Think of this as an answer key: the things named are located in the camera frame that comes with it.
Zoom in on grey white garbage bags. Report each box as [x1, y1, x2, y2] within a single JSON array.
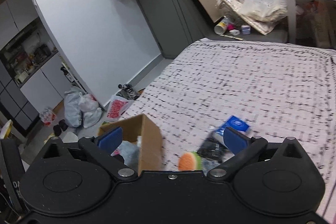
[[64, 86, 103, 128]]

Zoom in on black item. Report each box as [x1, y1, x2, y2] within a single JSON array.
[[197, 134, 231, 163]]

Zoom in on black slippers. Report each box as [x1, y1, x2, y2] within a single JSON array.
[[53, 119, 68, 137]]

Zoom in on dark grey door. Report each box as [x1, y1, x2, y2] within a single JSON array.
[[137, 0, 209, 59]]

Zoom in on white yellow cylinder can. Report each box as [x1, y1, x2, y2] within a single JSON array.
[[214, 16, 231, 35]]

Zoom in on small lavender box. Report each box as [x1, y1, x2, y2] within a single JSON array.
[[241, 25, 251, 35]]

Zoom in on white black patterned bedspread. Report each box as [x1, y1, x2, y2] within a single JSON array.
[[123, 39, 335, 222]]

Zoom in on black sneakers on floor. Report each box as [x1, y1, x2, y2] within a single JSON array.
[[116, 84, 140, 101]]

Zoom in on clear bag with cream fabric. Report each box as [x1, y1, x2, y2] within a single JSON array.
[[216, 0, 288, 35]]

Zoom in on grey fluffy plush toy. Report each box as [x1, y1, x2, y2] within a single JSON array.
[[111, 141, 139, 170]]

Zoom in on hamburger plush toy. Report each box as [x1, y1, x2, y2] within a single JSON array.
[[178, 152, 202, 171]]

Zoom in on blue tissue pack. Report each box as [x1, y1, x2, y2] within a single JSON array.
[[210, 115, 250, 145]]

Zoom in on cardboard box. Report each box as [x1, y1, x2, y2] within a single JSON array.
[[98, 114, 163, 174]]

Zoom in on white cabinet with shelf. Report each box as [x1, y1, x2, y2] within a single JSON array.
[[1, 0, 80, 139]]

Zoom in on red white plastic bag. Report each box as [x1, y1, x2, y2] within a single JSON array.
[[105, 95, 134, 122]]

